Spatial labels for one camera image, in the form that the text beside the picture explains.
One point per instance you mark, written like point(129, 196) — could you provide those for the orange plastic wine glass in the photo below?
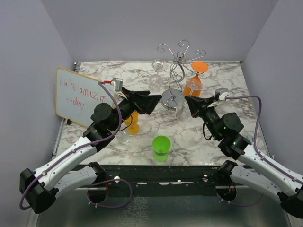
point(194, 85)

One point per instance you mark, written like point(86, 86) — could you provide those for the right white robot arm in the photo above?
point(269, 177)

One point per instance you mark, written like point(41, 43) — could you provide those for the chrome wine glass rack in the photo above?
point(172, 96)

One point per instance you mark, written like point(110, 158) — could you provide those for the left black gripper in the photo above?
point(144, 103)

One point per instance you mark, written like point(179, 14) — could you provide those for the yellow plastic wine glass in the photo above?
point(132, 123)

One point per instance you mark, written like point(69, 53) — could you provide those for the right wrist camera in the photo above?
point(221, 94)

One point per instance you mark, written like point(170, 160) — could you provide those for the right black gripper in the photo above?
point(198, 105)

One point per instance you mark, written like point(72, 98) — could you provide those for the clear glass hanging on rack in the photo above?
point(155, 80)

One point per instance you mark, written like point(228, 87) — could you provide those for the green plastic wine glass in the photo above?
point(161, 147)

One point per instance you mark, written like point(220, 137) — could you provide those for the small whiteboard yellow frame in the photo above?
point(77, 96)

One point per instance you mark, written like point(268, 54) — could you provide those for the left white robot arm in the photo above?
point(41, 187)

